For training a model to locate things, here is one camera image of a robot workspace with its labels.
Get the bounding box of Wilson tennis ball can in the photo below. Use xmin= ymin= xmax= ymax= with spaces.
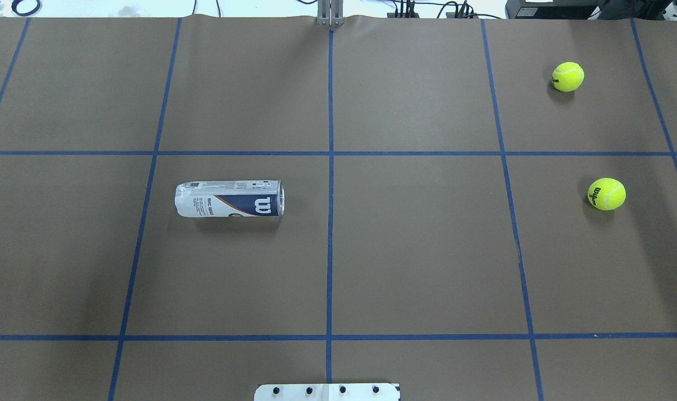
xmin=174 ymin=180 xmax=285 ymax=218

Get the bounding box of yellow tennis ball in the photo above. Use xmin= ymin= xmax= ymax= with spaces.
xmin=552 ymin=62 xmax=585 ymax=93
xmin=586 ymin=177 xmax=627 ymax=211

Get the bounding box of black equipment box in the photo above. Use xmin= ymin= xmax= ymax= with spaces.
xmin=504 ymin=1 xmax=673 ymax=21

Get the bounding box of aluminium frame post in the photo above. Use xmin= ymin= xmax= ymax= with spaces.
xmin=316 ymin=0 xmax=345 ymax=27

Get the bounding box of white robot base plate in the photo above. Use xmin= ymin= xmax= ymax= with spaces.
xmin=254 ymin=383 xmax=401 ymax=400

